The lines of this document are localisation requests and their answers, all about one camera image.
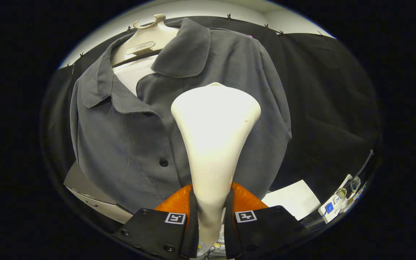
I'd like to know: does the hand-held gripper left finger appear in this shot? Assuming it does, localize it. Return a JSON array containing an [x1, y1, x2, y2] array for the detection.
[[112, 183, 199, 260]]

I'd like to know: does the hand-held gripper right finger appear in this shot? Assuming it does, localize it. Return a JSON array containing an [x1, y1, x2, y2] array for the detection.
[[224, 182, 311, 260]]

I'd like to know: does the white garment steamer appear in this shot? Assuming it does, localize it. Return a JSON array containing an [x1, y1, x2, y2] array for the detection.
[[171, 82, 261, 246]]

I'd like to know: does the grey button shirt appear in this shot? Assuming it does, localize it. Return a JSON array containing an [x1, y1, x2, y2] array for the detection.
[[70, 17, 292, 214]]

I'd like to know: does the cream garment hanger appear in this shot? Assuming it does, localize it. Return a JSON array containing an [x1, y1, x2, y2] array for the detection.
[[110, 14, 179, 67]]

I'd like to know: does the white flat box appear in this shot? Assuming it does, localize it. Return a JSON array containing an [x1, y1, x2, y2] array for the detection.
[[261, 180, 321, 221]]

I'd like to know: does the white card with small items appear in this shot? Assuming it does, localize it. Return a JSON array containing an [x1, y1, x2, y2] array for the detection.
[[318, 174, 369, 224]]

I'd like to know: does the grey drawer cabinet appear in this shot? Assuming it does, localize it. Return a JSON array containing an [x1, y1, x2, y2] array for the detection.
[[64, 161, 133, 224]]

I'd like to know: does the black backdrop cloth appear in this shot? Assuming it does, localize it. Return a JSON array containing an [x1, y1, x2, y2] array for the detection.
[[41, 16, 382, 224]]

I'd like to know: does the thin dark cable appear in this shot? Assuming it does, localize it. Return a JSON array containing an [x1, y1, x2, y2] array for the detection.
[[354, 150, 374, 181]]

